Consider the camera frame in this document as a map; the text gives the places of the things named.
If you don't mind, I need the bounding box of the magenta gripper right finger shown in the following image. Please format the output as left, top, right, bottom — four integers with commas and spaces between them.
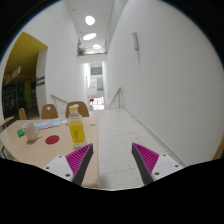
132, 143, 183, 185

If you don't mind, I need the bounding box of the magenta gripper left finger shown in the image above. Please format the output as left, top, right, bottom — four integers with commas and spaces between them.
43, 144, 94, 186

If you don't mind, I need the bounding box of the red round coaster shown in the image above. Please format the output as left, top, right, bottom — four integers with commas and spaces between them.
45, 135, 59, 144

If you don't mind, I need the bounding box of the yellow drink plastic bottle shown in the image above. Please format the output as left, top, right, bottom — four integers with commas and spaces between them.
68, 104, 86, 148

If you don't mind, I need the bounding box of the colourful paper sheet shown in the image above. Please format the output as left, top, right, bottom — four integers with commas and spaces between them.
35, 118, 61, 130

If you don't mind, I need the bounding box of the white ceramic mug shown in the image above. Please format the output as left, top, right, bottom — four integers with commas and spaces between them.
22, 122, 40, 141

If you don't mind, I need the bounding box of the wooden chair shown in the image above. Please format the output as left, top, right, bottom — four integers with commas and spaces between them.
41, 104, 58, 119
19, 108, 27, 120
65, 101, 89, 118

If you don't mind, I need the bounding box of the wooden chair middle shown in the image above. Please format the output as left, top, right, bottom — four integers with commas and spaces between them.
65, 101, 89, 118

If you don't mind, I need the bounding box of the green small block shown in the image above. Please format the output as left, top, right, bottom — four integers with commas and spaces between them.
17, 129, 25, 137

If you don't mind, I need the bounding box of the wooden chair edge right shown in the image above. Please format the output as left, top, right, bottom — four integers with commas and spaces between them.
212, 134, 224, 160

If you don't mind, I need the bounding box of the wooden stair handrail left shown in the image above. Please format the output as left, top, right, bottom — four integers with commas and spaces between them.
51, 94, 68, 104

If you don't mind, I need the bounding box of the wooden stair handrail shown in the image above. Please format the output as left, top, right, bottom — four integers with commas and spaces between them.
51, 94, 68, 104
108, 87, 122, 109

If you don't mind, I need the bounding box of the wooden chair far left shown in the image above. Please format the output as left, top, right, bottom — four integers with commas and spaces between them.
19, 108, 27, 120

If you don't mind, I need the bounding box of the wooden stair handrail right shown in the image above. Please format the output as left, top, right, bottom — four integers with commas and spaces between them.
108, 87, 122, 109

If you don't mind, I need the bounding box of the green balcony plant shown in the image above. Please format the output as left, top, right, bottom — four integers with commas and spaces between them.
77, 47, 86, 56

